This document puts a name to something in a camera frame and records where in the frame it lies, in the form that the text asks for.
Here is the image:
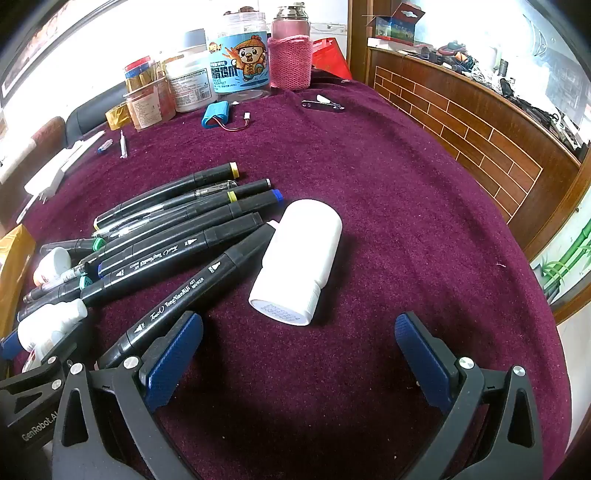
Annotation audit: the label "blue battery pack with wires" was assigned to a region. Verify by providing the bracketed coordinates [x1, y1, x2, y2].
[201, 102, 254, 133]

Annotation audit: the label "green bamboo wall decal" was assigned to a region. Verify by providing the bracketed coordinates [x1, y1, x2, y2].
[531, 222, 591, 305]

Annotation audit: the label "black marker blue ends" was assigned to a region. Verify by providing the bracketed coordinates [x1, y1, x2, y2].
[97, 188, 284, 278]

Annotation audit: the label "gold tape roll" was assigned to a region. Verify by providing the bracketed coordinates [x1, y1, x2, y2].
[105, 104, 134, 131]

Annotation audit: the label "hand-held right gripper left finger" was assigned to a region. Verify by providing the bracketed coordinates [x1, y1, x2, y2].
[52, 310, 204, 480]

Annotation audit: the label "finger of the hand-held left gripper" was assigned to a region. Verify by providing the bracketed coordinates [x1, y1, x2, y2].
[0, 333, 21, 361]
[22, 355, 66, 398]

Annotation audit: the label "black marker green ends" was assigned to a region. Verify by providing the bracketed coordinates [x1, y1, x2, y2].
[39, 236, 107, 258]

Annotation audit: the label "black marker yellow ends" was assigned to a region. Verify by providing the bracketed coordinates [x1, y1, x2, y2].
[93, 162, 241, 230]

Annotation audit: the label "gold jar blue red lid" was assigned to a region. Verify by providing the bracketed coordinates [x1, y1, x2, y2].
[123, 55, 161, 93]

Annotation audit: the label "black leather sofa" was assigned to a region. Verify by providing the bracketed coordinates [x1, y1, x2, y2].
[65, 85, 127, 144]

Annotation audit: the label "pink thermos knitted sleeve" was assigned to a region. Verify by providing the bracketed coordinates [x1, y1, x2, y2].
[268, 4, 315, 90]

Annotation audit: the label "yellow tray white inside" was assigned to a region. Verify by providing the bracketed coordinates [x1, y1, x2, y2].
[0, 224, 37, 340]

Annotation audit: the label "white charger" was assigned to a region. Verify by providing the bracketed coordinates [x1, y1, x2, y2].
[24, 157, 70, 204]

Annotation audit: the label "wooden counter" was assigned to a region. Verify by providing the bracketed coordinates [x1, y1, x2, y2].
[348, 0, 591, 259]

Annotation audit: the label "white paper sheet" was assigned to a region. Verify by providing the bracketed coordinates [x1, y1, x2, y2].
[65, 130, 107, 162]

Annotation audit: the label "clear jar peach label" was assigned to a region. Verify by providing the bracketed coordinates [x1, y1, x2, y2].
[124, 85, 171, 132]

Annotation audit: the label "brown armchair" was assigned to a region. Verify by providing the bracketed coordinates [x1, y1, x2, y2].
[28, 115, 68, 158]

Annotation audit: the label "white bottle red label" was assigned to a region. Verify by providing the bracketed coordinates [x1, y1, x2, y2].
[16, 299, 88, 365]

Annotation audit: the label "colourful cardboard box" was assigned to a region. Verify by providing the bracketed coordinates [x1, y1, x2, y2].
[362, 2, 428, 44]

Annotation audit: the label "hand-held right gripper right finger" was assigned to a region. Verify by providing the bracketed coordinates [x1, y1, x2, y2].
[394, 313, 546, 480]

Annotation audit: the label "plain black marker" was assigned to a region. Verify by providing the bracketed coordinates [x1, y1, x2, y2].
[79, 212, 265, 305]

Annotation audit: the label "maroon table cloth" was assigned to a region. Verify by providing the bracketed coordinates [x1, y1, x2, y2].
[9, 78, 573, 480]

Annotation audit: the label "framed wall picture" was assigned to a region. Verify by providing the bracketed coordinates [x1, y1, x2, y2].
[0, 0, 130, 100]

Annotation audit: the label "small white bottle orange label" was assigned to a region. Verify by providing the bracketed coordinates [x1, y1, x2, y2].
[32, 247, 73, 286]

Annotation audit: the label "pile of tools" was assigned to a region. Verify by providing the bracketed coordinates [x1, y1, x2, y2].
[416, 39, 587, 148]

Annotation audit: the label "red bag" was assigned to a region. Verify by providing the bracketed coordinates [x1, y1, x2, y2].
[311, 37, 354, 80]

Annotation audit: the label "white plastic jar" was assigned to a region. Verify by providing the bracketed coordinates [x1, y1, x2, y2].
[164, 28, 215, 114]

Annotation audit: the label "black marker pink ends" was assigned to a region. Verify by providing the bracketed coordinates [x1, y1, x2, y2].
[98, 222, 279, 370]

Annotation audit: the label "blue cartoon label jar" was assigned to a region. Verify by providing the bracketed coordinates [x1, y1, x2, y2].
[204, 11, 271, 95]

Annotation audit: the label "large white pill bottle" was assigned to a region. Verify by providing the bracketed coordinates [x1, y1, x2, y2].
[248, 198, 343, 328]

